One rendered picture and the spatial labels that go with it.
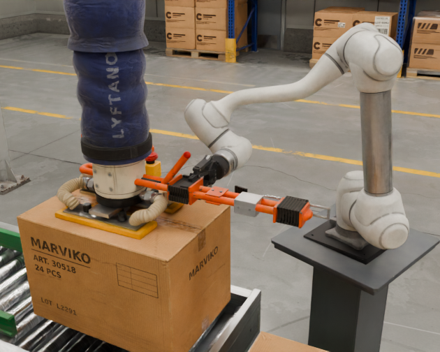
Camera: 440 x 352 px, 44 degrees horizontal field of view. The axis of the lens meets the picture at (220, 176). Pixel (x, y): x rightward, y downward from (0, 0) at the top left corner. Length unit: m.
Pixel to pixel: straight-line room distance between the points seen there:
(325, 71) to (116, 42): 0.74
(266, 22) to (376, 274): 8.61
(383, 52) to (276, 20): 8.64
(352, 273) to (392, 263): 0.18
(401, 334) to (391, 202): 1.24
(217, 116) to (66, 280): 0.75
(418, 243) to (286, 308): 1.04
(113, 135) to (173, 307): 0.55
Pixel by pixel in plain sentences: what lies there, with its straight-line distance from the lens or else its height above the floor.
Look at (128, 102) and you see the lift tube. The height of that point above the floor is 1.45.
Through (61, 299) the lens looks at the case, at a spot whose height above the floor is 0.76.
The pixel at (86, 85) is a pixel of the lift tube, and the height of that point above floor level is 1.50.
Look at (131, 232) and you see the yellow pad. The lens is 1.68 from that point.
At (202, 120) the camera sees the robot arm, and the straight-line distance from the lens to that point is 1.89.
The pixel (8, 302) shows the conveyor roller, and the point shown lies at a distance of 2.42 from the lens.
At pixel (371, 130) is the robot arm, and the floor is 1.30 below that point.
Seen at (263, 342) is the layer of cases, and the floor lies 0.54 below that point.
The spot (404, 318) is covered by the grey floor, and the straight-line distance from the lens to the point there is 3.18.
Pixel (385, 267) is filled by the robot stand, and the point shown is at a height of 0.75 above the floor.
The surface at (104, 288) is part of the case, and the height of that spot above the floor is 0.87.
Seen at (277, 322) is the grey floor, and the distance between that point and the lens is 3.01.
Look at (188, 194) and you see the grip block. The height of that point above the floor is 1.18.
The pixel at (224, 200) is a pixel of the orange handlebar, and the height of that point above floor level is 1.18.
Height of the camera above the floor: 1.88
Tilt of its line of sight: 24 degrees down
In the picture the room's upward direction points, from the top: 1 degrees counter-clockwise
